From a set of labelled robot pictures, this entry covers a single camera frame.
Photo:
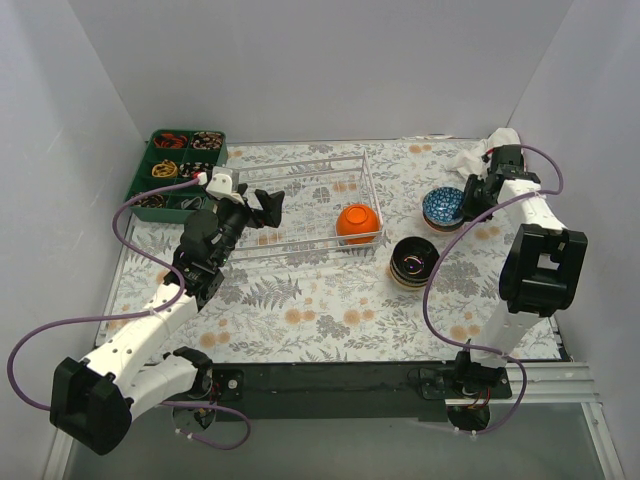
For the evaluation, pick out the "yellow rubber bands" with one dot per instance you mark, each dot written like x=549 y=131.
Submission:
x=165 y=169

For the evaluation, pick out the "dark floral scrunchie back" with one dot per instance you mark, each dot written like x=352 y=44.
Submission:
x=207 y=140

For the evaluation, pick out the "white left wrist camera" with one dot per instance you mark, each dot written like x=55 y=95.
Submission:
x=221 y=183

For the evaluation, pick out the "green compartment organizer tray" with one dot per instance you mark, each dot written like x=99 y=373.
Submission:
x=173 y=157

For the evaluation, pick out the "olive tan bowl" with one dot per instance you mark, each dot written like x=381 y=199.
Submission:
x=415 y=247

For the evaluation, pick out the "white red diamond pattern bowl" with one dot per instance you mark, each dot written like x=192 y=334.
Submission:
x=442 y=205

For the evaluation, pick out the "dark patterned scrunchie front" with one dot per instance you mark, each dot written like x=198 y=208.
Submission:
x=147 y=200

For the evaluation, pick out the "white bowl red wreath pattern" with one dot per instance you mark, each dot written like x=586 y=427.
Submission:
x=443 y=232

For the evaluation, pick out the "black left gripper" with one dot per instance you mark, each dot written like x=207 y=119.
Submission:
x=254 y=211

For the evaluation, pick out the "white wire dish rack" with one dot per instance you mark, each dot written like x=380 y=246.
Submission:
x=316 y=192

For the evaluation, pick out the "orange plastic bowl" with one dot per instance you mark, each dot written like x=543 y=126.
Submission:
x=359 y=222

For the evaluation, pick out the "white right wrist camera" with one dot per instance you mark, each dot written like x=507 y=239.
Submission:
x=489 y=161

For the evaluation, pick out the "cream bird pattern bowl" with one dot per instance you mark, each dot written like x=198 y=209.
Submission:
x=400 y=284

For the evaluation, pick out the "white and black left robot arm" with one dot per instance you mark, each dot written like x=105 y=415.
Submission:
x=96 y=399

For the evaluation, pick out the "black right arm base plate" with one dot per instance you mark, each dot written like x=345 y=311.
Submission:
x=447 y=383

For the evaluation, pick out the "crumpled white cloth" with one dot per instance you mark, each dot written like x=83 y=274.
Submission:
x=469 y=161

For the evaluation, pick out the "aluminium frame rail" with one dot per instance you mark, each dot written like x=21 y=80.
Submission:
x=367 y=421

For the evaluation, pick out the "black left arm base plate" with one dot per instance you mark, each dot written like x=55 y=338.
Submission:
x=216 y=385

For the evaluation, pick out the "dark floral scrunchie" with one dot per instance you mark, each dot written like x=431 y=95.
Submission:
x=207 y=140
x=190 y=169

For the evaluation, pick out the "dark floral scrunchie middle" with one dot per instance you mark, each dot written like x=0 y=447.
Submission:
x=190 y=169

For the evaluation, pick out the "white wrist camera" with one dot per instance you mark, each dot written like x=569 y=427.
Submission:
x=221 y=183
x=489 y=161

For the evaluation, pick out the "grey cloth item in tray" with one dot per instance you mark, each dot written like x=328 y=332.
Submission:
x=194 y=203

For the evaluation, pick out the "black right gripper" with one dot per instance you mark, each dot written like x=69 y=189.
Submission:
x=473 y=193

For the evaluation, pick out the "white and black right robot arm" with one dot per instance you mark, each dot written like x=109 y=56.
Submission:
x=541 y=271

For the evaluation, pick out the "floral patterned table mat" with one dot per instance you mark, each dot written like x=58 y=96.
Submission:
x=346 y=308

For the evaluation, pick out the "black gold pattern bowl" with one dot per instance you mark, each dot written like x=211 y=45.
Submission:
x=412 y=270

